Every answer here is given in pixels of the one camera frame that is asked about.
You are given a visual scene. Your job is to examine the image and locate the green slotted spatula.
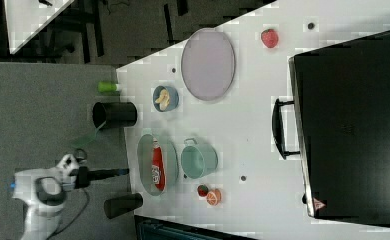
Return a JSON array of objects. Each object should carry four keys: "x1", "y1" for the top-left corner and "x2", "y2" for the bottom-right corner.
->
[{"x1": 71, "y1": 122, "x2": 106, "y2": 148}]

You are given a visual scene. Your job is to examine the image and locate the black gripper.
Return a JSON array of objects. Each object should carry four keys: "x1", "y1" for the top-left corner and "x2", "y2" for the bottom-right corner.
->
[{"x1": 56, "y1": 154, "x2": 129, "y2": 191}]

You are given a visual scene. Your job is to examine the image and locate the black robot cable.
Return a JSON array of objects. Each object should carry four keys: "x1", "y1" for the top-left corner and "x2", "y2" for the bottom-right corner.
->
[{"x1": 47, "y1": 188, "x2": 91, "y2": 240}]

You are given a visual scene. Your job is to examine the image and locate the green bottle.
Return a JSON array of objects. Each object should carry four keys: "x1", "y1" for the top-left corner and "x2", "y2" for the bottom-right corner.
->
[{"x1": 98, "y1": 81, "x2": 121, "y2": 93}]

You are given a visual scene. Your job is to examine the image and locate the dark cylindrical cup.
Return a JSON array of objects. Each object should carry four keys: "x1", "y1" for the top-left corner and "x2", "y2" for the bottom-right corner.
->
[{"x1": 104, "y1": 193, "x2": 143, "y2": 219}]

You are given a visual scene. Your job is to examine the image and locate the black cylindrical utensil cup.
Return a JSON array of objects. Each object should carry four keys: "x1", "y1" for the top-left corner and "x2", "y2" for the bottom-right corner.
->
[{"x1": 92, "y1": 102, "x2": 138, "y2": 129}]

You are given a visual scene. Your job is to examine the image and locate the red toy strawberry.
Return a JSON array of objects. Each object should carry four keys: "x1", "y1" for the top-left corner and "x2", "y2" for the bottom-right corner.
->
[{"x1": 261, "y1": 29, "x2": 279, "y2": 48}]

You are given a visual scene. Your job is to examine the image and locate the blue crate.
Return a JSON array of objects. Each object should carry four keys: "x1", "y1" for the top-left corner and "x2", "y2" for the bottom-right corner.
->
[{"x1": 134, "y1": 215, "x2": 254, "y2": 240}]

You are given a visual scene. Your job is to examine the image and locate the red felt ketchup bottle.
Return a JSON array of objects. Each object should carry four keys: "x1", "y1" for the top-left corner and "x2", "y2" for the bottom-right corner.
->
[{"x1": 151, "y1": 138, "x2": 166, "y2": 191}]

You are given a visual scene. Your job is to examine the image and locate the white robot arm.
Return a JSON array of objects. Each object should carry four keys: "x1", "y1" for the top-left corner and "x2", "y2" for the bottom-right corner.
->
[{"x1": 11, "y1": 154, "x2": 129, "y2": 240}]

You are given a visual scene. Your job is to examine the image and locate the small red toy fruit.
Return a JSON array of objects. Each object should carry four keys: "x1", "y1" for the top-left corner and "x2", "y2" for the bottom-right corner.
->
[{"x1": 197, "y1": 185, "x2": 209, "y2": 197}]

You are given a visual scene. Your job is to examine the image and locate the small blue bowl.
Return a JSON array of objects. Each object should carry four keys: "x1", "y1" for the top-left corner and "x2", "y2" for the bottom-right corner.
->
[{"x1": 153, "y1": 86, "x2": 179, "y2": 112}]

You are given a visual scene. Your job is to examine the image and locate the lavender round plate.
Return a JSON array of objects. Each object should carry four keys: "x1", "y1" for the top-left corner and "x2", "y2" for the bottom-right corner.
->
[{"x1": 181, "y1": 28, "x2": 236, "y2": 101}]

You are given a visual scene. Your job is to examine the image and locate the orange slice toy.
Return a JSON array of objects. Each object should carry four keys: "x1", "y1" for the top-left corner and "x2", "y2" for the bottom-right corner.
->
[{"x1": 206, "y1": 189, "x2": 222, "y2": 206}]

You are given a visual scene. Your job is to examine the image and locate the yellow banana pieces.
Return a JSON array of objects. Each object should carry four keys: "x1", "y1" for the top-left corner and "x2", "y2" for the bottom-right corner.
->
[{"x1": 155, "y1": 89, "x2": 170, "y2": 111}]

